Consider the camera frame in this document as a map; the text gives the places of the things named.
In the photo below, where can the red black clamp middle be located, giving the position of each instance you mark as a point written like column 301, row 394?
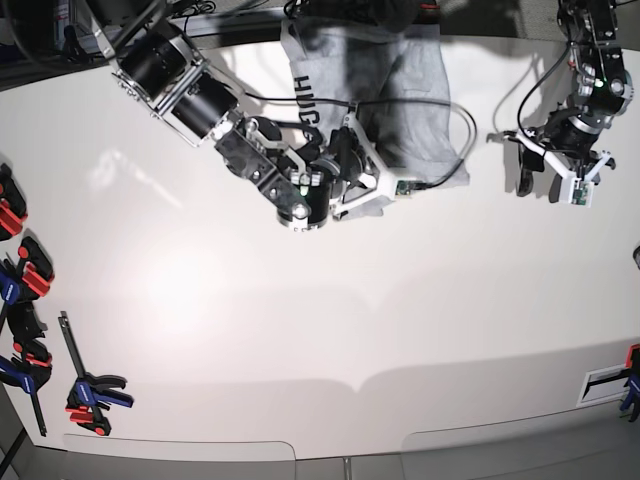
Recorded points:
column 35, row 268

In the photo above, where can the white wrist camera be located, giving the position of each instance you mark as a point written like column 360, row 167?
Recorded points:
column 576, row 191
column 407, row 187

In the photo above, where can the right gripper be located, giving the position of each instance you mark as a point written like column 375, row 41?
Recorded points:
column 361, row 185

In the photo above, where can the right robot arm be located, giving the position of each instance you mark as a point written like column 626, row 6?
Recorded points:
column 307, row 178

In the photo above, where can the red black clamp upper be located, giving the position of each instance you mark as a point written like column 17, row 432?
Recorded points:
column 13, row 205

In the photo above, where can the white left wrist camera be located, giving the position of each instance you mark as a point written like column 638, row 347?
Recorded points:
column 576, row 191

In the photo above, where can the blue clamp at left edge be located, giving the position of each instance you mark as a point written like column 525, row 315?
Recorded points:
column 13, row 292

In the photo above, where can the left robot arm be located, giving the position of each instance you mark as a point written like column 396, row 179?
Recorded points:
column 601, row 90

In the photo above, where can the blue clamp at edge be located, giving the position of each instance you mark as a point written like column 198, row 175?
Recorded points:
column 631, row 401
column 13, row 292

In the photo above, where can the blue clamp lower left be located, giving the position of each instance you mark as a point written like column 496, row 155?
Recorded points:
column 31, row 365

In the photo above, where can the blue black bar clamp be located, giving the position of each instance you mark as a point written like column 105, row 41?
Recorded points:
column 91, row 395

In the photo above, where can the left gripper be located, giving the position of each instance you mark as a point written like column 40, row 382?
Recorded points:
column 567, row 153

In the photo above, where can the grey T-shirt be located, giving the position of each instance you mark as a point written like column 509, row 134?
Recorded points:
column 399, row 80

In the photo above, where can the red black clamp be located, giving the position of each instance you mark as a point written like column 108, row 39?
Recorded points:
column 35, row 268
column 13, row 205

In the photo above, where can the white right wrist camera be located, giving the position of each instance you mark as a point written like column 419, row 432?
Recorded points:
column 407, row 187

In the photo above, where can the blue clamp at right edge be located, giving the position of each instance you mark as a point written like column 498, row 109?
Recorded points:
column 631, row 401

